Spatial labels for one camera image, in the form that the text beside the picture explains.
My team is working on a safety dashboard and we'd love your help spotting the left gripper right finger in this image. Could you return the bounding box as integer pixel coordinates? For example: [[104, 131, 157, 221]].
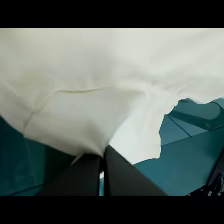
[[103, 144, 168, 197]]

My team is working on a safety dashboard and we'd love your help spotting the white shirt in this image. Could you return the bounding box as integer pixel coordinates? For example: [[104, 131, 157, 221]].
[[0, 28, 224, 166]]

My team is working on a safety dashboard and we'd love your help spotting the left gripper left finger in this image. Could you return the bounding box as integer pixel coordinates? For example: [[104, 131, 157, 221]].
[[39, 153, 102, 197]]

